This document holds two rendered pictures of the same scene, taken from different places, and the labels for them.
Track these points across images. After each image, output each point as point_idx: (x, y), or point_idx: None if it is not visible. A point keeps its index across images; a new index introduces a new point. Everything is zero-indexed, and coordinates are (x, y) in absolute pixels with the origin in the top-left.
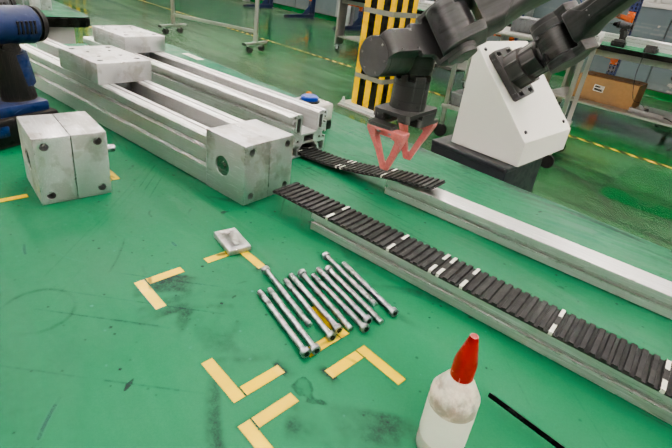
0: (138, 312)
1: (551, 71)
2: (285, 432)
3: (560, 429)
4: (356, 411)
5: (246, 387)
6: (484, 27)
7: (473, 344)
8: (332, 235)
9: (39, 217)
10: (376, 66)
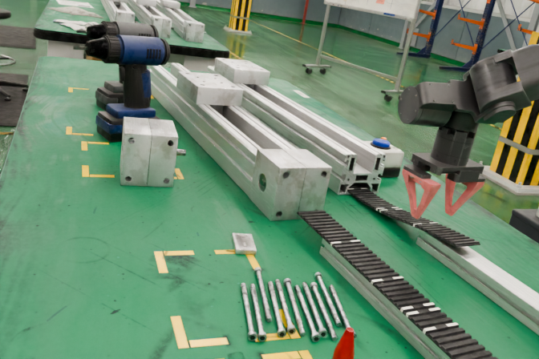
0: (146, 271)
1: None
2: None
3: None
4: None
5: (193, 342)
6: (519, 90)
7: (346, 336)
8: (334, 262)
9: (114, 192)
10: (409, 114)
